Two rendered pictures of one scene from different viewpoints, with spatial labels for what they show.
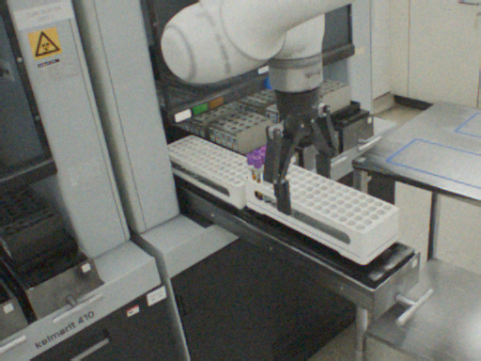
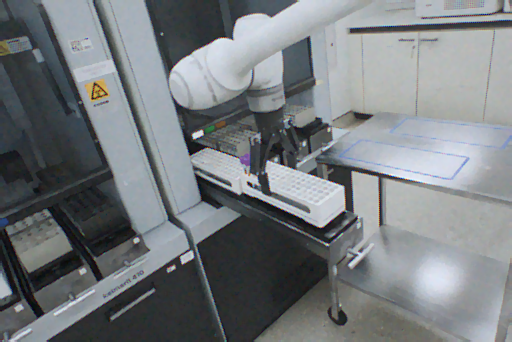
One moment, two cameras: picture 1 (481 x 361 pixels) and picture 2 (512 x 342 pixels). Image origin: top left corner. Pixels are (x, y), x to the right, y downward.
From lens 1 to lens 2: 0.06 m
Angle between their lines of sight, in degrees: 5
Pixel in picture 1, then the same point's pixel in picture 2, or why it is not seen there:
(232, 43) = (215, 80)
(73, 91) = (120, 122)
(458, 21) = (399, 54)
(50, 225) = (110, 213)
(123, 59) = (153, 98)
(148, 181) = (178, 180)
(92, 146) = (137, 158)
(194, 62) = (191, 95)
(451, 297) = (398, 251)
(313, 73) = (277, 98)
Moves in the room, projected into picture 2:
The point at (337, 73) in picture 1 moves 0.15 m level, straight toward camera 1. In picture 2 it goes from (305, 99) to (305, 111)
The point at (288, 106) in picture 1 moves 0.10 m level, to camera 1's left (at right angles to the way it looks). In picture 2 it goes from (262, 122) to (222, 129)
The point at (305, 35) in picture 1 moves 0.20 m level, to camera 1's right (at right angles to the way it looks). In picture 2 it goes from (269, 71) to (361, 55)
